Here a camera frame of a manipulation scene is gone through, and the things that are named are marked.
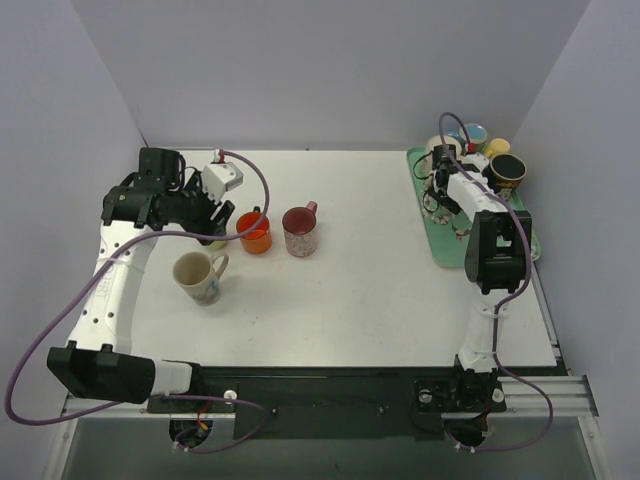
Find pale yellow mug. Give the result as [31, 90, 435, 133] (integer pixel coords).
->
[203, 240, 227, 251]

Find black mug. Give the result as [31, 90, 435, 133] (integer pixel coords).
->
[486, 153, 527, 201]

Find cream floral mug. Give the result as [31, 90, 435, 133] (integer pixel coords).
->
[172, 252, 229, 306]

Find orange mug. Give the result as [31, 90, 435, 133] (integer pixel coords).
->
[236, 206, 272, 255]

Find pink patterned mug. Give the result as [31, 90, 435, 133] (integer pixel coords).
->
[282, 201, 318, 258]

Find beige floral mug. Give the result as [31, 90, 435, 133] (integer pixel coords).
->
[422, 189, 461, 225]

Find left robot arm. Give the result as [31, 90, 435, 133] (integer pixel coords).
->
[47, 147, 243, 412]

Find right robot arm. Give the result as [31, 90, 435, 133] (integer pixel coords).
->
[428, 144, 532, 375]

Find blue teal mug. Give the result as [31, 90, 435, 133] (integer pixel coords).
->
[445, 123, 488, 154]

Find green serving tray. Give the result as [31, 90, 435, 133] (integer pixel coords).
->
[404, 144, 543, 270]

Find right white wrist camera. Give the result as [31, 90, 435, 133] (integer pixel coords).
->
[464, 153, 490, 174]

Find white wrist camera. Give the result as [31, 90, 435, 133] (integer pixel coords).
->
[201, 162, 244, 202]
[464, 153, 490, 174]

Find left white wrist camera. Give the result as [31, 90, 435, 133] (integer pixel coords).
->
[201, 162, 244, 202]

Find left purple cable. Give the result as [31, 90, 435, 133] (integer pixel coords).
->
[7, 148, 275, 455]

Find purple cable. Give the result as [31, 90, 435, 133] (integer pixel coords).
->
[7, 148, 275, 455]
[438, 111, 554, 455]

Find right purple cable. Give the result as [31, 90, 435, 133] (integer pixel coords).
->
[438, 111, 554, 455]

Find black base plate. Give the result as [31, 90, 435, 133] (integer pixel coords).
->
[148, 367, 506, 440]

